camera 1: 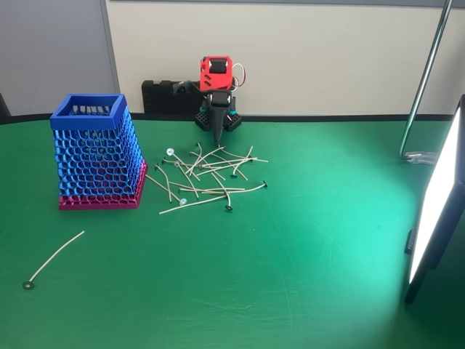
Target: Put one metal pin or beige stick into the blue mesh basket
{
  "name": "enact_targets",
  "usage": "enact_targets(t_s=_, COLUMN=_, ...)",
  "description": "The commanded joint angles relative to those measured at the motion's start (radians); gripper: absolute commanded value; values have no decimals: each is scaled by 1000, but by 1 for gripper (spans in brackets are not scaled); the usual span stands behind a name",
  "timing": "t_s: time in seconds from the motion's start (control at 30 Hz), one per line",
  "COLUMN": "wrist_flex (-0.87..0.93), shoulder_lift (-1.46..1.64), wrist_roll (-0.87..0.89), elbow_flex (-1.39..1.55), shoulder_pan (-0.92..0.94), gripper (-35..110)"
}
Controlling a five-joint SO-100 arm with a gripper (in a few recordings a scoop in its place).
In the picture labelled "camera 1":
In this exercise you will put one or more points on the beige candle wick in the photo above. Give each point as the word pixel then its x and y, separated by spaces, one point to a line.
pixel 163 160
pixel 191 154
pixel 182 201
pixel 192 204
pixel 233 177
pixel 28 285
pixel 177 164
pixel 198 145
pixel 232 165
pixel 169 151
pixel 189 187
pixel 232 162
pixel 228 208
pixel 265 184
pixel 254 159
pixel 207 156
pixel 157 167
pixel 180 189

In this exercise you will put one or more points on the black plastic tool case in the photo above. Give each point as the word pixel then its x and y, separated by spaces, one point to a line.
pixel 160 98

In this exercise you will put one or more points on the teal clamp knob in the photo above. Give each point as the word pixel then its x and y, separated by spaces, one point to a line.
pixel 232 109
pixel 202 108

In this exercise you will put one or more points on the green cloth table cover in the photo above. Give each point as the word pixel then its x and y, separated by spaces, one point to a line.
pixel 254 272

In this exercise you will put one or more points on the black perforated base block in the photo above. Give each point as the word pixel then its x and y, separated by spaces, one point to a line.
pixel 232 121
pixel 203 120

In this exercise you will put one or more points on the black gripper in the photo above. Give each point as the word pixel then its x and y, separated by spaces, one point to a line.
pixel 219 115

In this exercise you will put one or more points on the blue magenta lattice basket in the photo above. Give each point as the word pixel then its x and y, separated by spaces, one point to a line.
pixel 87 121

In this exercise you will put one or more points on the chrome metal stand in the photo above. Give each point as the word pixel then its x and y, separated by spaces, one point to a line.
pixel 427 69

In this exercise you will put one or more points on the bright LED light panel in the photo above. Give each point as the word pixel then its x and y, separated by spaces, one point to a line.
pixel 439 203

